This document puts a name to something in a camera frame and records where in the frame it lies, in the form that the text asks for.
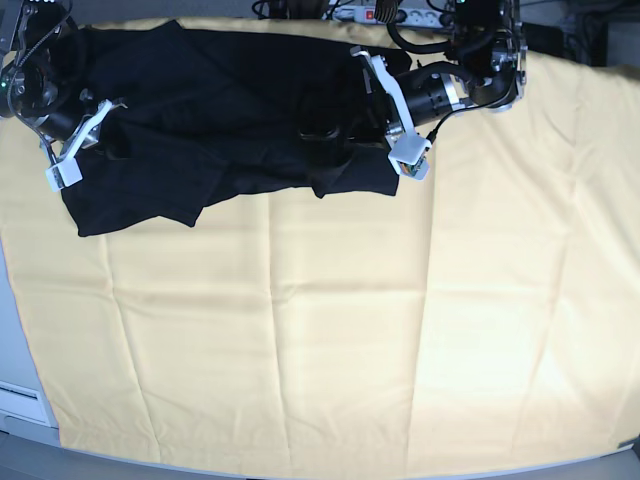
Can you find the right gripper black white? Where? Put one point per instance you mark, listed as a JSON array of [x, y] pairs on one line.
[[76, 124]]

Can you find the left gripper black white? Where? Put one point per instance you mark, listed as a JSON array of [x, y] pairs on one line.
[[400, 104]]

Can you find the dark navy T-shirt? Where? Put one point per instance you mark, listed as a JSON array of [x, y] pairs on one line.
[[210, 115]]

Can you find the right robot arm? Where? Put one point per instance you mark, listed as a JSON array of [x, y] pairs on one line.
[[40, 84]]

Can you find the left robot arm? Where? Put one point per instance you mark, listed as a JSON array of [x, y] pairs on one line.
[[482, 66]]

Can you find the white power strip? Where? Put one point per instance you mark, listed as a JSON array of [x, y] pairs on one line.
[[409, 15]]

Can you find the yellow table cloth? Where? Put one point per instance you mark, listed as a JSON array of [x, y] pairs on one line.
[[486, 318]]

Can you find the white drawer unit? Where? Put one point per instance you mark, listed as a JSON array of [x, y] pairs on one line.
[[23, 403]]

